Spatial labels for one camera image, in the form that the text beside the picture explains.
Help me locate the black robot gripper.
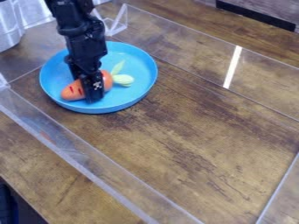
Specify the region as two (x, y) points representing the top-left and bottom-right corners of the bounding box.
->
(61, 18), (108, 103)

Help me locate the orange toy carrot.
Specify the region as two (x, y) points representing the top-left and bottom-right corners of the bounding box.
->
(59, 61), (134, 101)

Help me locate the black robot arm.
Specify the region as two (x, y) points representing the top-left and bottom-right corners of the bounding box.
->
(43, 0), (108, 103)

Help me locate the blue round plastic tray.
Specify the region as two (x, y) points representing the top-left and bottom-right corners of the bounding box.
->
(38, 41), (158, 114)

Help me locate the white checked curtain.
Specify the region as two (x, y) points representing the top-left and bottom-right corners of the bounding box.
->
(0, 0), (53, 53)

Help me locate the dark baseboard strip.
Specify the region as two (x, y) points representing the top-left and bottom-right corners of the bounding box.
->
(216, 0), (294, 32)

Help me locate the clear acrylic barrier wall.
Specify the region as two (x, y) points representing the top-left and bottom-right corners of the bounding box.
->
(0, 0), (299, 224)

